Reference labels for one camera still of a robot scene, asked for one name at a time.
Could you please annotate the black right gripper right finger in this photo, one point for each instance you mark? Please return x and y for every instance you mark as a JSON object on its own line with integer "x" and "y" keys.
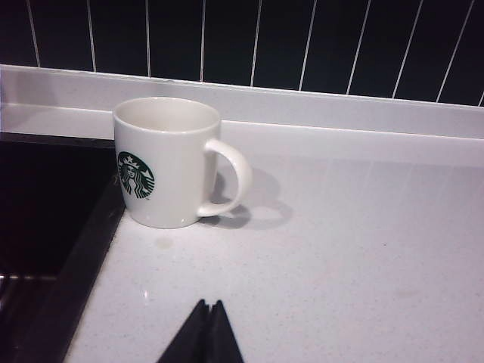
{"x": 223, "y": 340}

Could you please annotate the white Starbucks logo mug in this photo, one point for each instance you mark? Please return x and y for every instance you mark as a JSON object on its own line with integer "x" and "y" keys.
{"x": 170, "y": 181}

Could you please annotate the black sink basin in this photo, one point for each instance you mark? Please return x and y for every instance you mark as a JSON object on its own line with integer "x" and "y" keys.
{"x": 45, "y": 204}

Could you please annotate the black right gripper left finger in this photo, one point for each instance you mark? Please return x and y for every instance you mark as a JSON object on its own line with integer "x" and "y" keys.
{"x": 191, "y": 340}

